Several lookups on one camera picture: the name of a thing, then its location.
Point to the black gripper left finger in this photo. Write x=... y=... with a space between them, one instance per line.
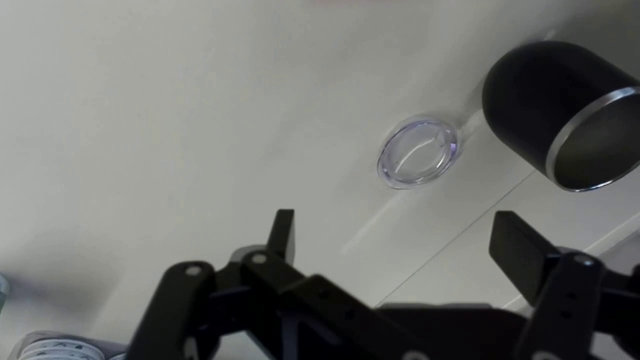
x=253 y=312

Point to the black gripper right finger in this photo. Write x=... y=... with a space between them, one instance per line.
x=572 y=306

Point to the clear plastic cup lid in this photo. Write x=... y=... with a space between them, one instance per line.
x=393 y=170

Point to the dotted paper cup stack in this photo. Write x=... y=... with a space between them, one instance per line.
x=61 y=348

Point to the black cup with steel rim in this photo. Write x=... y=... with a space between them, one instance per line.
x=533 y=100

